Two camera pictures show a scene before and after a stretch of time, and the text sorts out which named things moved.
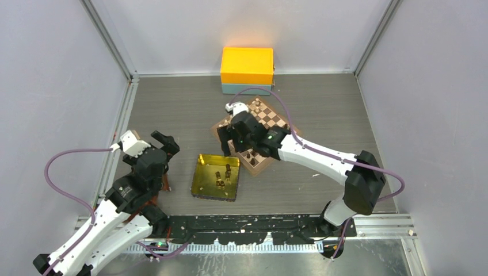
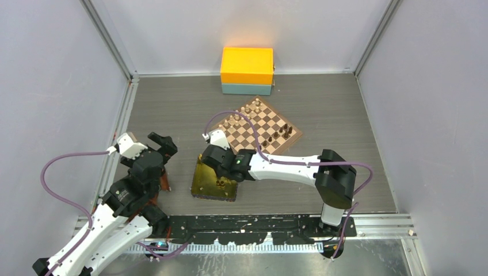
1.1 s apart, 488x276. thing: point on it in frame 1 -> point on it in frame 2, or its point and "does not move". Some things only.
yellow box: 247,65 does not move
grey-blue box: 235,88 does not move
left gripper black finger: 169,144 does not move
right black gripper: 225,135 -> 226,150
